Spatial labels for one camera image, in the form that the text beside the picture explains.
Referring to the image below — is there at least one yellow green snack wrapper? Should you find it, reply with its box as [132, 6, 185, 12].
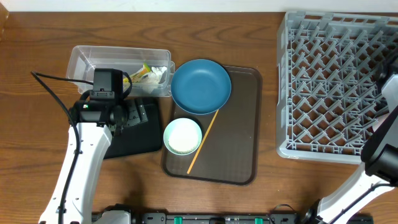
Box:
[123, 63, 152, 91]

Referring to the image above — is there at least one pink plastic cup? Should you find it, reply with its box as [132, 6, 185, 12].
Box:
[373, 113, 389, 132]

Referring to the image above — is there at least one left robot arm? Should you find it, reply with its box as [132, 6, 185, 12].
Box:
[32, 68, 148, 223]

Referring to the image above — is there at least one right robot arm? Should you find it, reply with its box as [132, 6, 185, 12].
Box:
[300, 53, 397, 224]

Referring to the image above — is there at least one clear plastic waste bin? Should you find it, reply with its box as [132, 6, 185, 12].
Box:
[66, 45, 175, 97]

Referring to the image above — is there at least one grey plastic dishwasher rack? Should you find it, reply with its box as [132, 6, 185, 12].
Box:
[276, 11, 397, 164]

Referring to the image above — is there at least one black plastic tray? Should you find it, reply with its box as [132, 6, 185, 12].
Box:
[104, 98, 162, 159]

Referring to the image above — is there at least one light green bowl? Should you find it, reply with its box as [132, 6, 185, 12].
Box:
[163, 118, 202, 156]

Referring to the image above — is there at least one dark blue plate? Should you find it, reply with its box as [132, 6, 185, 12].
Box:
[170, 59, 232, 114]

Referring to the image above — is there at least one wooden chopstick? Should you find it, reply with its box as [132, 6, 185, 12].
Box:
[187, 110, 219, 174]

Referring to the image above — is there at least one brown serving tray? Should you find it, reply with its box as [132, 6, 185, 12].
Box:
[161, 66, 262, 185]

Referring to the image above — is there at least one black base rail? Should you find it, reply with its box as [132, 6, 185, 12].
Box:
[93, 203, 374, 224]

